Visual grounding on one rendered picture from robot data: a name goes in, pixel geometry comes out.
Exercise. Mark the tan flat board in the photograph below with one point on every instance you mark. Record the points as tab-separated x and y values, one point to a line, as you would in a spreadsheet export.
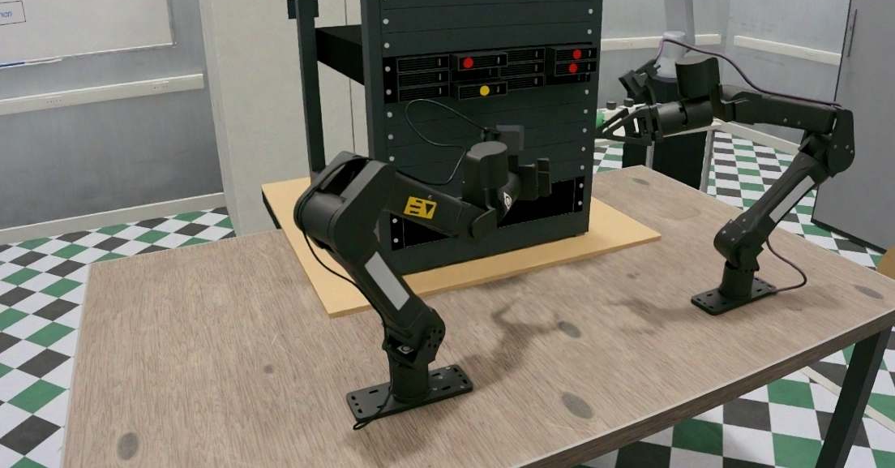
609	230

